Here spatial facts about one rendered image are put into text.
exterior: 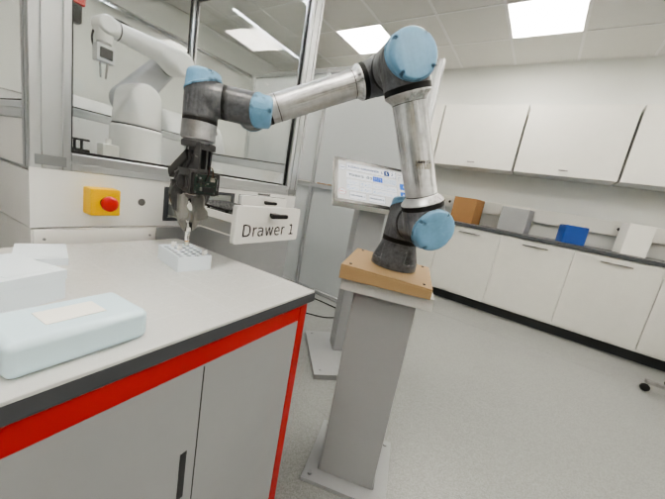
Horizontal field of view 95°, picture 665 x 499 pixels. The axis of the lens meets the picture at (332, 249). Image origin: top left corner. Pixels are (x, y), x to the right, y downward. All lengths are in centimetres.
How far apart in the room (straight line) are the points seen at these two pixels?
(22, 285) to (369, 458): 108
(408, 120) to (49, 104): 85
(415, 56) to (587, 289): 314
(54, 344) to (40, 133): 64
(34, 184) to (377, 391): 110
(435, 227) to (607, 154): 329
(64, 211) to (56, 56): 36
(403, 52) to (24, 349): 80
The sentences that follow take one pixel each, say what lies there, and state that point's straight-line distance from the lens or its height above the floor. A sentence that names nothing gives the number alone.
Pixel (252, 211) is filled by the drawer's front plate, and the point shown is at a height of 91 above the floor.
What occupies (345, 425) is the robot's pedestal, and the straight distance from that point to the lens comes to 122.
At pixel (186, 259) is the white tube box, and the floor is 79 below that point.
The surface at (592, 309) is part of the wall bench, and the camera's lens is 371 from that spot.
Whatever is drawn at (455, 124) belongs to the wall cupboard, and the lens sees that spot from 424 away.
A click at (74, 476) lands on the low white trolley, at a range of 59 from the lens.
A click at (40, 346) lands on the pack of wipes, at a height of 79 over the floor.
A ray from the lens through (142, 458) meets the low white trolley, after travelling 64.
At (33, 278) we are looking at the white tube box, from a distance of 65.
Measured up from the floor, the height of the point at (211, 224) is 85.
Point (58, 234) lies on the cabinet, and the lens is 106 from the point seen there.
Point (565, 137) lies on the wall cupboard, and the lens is 406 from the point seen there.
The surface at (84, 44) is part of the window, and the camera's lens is 109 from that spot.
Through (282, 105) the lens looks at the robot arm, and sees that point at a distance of 90.
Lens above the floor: 102
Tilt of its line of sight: 11 degrees down
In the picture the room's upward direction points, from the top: 10 degrees clockwise
